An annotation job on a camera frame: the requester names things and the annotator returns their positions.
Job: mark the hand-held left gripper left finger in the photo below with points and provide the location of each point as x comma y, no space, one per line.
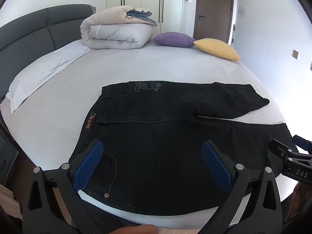
89,162

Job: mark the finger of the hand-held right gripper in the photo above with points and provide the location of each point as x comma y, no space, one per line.
280,149
302,141

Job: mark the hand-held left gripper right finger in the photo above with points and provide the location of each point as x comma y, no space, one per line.
215,163

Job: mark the black denim pants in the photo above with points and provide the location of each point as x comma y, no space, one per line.
156,141

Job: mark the dark grey nightstand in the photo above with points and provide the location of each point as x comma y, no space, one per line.
6,153

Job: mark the beige curtain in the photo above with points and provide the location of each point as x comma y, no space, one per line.
7,197

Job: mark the flat white pillow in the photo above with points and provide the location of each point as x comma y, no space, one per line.
41,73

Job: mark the bed with white sheet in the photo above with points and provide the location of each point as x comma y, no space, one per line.
146,63

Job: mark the yellow cushion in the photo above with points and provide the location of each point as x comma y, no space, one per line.
217,48

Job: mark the purple cushion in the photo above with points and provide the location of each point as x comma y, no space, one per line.
173,39

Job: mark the folded beige grey duvet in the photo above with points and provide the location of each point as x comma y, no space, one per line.
114,33

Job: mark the grey upholstered headboard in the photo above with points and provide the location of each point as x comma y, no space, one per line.
26,36

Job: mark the brown wooden door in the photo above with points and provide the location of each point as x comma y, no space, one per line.
213,9

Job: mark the blue grey folded blanket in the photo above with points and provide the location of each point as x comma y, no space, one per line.
141,15

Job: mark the white wardrobe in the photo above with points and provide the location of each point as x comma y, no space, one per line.
143,0

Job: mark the beige wall socket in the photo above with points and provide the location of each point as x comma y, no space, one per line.
295,53

